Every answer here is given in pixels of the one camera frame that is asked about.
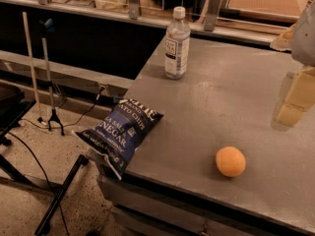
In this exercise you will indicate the orange fruit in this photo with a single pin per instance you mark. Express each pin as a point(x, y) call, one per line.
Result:
point(230, 161)

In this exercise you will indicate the metal rail with brackets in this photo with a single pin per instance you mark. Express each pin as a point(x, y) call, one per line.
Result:
point(245, 20)

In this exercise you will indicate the blue kettle chips bag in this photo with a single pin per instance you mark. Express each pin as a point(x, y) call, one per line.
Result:
point(119, 134)

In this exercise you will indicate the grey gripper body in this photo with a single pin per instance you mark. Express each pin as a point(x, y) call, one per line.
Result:
point(305, 39)

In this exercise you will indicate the white pole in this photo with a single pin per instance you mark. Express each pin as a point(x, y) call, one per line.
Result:
point(33, 74)

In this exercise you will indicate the grey tripod stand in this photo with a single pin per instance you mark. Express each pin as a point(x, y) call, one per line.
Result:
point(46, 26)

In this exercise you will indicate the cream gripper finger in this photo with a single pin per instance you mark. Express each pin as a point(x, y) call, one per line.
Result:
point(283, 41)
point(299, 98)

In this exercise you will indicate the clear plastic water bottle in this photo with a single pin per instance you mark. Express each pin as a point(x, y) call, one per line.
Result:
point(177, 45)

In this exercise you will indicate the black metal frame leg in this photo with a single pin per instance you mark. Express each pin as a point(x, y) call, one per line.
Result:
point(44, 225)

